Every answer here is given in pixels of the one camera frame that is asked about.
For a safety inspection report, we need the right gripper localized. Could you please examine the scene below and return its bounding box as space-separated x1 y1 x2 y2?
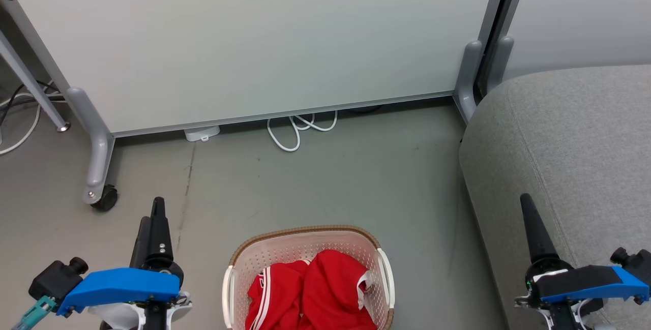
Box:
514 194 603 330

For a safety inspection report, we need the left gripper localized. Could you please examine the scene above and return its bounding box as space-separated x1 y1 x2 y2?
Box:
89 197 193 330

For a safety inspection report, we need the red garment with white stripes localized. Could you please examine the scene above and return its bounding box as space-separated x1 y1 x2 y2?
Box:
246 260 311 330

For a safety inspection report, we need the red shirt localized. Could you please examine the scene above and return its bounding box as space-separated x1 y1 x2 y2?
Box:
300 250 378 330

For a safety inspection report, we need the grey fabric sofa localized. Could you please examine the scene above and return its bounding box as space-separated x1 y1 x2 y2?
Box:
459 64 651 330

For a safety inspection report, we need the black caster wheel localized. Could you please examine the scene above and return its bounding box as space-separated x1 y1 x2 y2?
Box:
91 185 119 212

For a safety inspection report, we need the grey partition foot with caster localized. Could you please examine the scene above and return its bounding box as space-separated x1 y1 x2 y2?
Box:
66 86 115 204

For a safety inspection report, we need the white power adapter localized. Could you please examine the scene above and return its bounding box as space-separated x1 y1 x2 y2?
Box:
184 126 221 142

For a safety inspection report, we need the cream perforated laundry basket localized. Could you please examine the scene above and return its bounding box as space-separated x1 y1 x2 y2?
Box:
222 225 395 330

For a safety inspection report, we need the short grey partition foot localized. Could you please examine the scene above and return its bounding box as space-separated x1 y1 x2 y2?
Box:
486 36 514 96
454 40 483 125

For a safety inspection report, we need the grey metal desk leg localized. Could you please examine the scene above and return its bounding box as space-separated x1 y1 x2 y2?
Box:
0 30 71 133

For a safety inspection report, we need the narrow white partition panel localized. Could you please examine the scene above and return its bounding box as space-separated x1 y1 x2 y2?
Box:
501 0 651 84

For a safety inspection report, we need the wide white partition panel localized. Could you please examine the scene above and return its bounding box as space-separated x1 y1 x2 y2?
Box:
0 0 512 138

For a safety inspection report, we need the teal left cable connector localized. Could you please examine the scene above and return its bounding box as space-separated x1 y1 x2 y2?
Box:
10 295 57 330

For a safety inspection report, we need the looped white cable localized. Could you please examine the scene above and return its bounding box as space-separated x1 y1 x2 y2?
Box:
267 110 338 153

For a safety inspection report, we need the long white floor cable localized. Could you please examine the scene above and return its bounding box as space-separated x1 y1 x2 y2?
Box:
0 91 42 156

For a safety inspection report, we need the black floor cable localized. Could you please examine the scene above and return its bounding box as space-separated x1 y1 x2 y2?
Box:
0 81 67 127

